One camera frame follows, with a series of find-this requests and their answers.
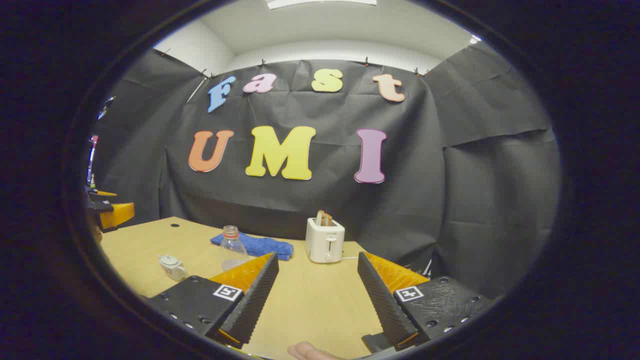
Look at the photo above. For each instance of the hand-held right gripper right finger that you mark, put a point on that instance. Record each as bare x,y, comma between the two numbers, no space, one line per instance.
382,300

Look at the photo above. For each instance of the clear plastic water bottle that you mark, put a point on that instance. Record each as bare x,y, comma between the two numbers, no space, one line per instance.
232,250

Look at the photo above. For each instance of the blue towel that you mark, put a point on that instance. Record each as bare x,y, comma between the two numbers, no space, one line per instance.
265,246

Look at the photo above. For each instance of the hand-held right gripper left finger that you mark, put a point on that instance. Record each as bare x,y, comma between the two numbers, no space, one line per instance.
252,300

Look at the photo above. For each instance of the toasted bread slice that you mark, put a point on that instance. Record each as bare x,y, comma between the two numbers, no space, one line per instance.
324,218

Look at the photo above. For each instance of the white teacup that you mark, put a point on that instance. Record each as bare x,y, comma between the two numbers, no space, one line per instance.
175,272

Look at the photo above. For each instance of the white teacup lid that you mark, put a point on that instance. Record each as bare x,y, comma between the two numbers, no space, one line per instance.
169,261

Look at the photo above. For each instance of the ceiling light panel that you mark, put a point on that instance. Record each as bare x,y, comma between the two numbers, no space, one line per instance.
320,2

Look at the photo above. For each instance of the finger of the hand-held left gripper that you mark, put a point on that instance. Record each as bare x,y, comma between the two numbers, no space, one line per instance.
102,193
119,214

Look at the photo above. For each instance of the computer monitor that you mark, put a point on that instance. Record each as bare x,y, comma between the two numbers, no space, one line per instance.
92,160

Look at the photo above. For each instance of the white toaster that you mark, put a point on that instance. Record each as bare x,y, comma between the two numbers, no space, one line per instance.
325,242

